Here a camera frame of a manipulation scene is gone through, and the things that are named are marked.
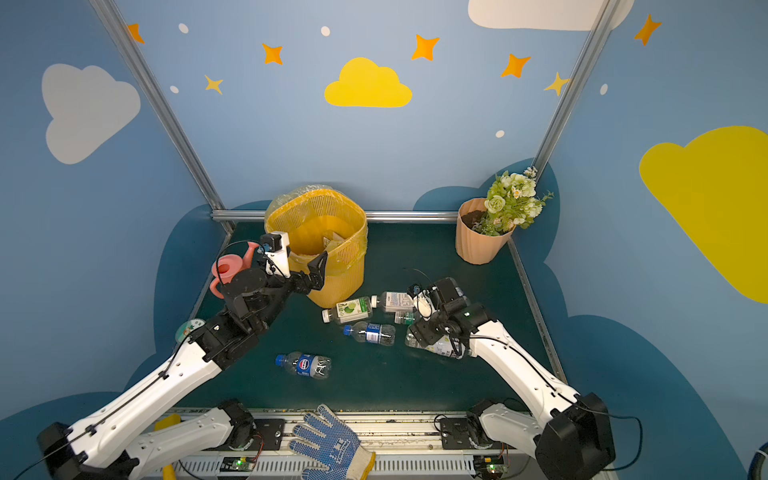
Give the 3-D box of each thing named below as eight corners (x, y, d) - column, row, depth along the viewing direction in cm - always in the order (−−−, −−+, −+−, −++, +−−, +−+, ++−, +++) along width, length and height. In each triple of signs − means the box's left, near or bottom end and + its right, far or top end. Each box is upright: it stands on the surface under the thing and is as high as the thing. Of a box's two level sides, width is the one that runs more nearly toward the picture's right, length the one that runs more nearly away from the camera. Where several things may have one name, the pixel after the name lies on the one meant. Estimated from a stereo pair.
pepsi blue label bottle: (276, 368, 85) (272, 364, 82) (284, 351, 88) (280, 346, 85) (327, 380, 83) (325, 376, 80) (333, 362, 86) (331, 357, 83)
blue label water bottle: (343, 340, 91) (342, 335, 88) (347, 324, 94) (346, 318, 91) (394, 347, 90) (394, 342, 87) (396, 331, 93) (397, 325, 90)
